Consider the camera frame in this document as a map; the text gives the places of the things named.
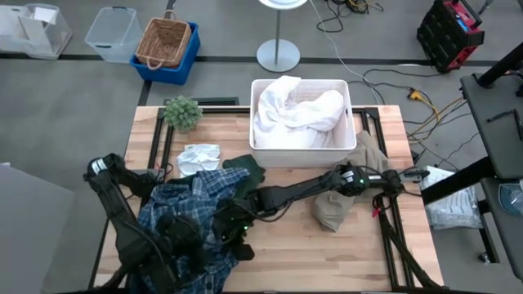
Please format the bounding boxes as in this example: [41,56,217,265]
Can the small white garment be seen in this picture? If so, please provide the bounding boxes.
[176,143,222,178]

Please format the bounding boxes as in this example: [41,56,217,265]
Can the white plastic laundry basket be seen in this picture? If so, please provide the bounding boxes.
[248,78,358,169]

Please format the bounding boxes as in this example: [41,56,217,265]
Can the black slanted pole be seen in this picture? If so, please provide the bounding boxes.
[476,42,523,90]

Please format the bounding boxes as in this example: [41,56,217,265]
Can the khaki beige garment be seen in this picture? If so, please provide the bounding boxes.
[313,130,391,233]

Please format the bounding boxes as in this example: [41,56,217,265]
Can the large white shirt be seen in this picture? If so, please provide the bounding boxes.
[253,74,346,150]

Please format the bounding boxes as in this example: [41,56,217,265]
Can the clear plastic bag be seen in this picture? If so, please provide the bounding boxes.
[419,165,484,230]

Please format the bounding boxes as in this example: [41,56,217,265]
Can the clear plastic bin with paper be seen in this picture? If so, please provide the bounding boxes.
[0,2,74,60]

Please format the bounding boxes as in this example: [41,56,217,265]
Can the brown wicker basket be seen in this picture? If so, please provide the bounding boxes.
[134,10,193,71]

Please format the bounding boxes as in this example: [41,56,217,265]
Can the red and black toolbox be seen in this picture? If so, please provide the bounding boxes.
[416,0,486,74]

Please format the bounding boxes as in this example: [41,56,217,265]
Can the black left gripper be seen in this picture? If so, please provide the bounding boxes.
[157,210,208,266]

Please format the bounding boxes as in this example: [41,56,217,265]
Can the clear bin with dark handles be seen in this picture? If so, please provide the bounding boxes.
[84,6,144,65]

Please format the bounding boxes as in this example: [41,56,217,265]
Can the blue and white round object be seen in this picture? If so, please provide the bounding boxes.
[498,182,523,217]

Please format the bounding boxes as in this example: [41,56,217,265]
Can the green artificial plant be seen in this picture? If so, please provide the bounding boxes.
[163,95,204,132]

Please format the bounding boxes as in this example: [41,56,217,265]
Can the grey flat panel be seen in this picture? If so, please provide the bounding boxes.
[0,162,75,294]

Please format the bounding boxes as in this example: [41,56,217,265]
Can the long black floor cable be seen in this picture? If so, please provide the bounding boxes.
[346,67,435,108]

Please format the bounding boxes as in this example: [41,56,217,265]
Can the green knit cardigan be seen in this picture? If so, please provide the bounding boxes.
[166,154,266,201]

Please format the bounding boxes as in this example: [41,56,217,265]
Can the floor lamp with round base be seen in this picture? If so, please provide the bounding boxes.
[256,0,308,74]

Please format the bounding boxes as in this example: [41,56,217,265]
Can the yellow plug with cable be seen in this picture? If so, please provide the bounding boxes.
[407,89,467,140]

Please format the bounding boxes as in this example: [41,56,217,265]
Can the white floor cable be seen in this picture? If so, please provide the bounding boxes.
[306,0,383,105]

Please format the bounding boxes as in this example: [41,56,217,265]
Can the tangled black cable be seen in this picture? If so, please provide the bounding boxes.
[315,0,386,34]

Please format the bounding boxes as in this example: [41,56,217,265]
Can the black steel stand frame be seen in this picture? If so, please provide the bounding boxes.
[420,157,502,265]

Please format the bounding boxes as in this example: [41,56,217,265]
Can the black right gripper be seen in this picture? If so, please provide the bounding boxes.
[212,190,265,263]

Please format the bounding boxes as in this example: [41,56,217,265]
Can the blue plaid shirt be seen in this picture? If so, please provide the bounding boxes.
[136,167,252,294]

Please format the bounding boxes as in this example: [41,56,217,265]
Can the black aluminium table frame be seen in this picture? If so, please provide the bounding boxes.
[87,105,442,294]

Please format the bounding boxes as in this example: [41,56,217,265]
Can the black tool on cart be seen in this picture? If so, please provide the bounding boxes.
[485,109,523,142]

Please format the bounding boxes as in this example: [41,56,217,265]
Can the grey cart table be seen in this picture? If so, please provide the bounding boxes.
[460,72,523,180]

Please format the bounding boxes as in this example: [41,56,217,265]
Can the blue plastic bin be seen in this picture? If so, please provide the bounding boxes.
[129,20,202,87]

